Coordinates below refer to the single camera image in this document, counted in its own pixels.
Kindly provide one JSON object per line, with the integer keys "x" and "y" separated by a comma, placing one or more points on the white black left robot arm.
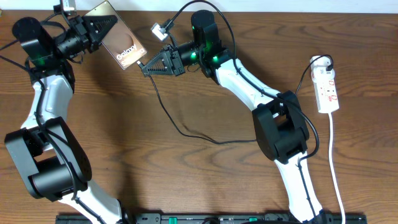
{"x": 49, "y": 159}

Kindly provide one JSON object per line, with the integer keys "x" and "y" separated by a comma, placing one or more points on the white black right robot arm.
{"x": 281, "y": 128}

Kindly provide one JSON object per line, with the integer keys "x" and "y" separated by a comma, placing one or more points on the white power strip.
{"x": 325, "y": 90}

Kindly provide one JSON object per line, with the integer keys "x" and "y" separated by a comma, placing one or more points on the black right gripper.
{"x": 178, "y": 68}

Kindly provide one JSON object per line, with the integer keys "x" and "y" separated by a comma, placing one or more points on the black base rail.
{"x": 156, "y": 218}

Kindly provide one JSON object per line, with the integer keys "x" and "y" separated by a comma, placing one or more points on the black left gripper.
{"x": 81, "y": 26}

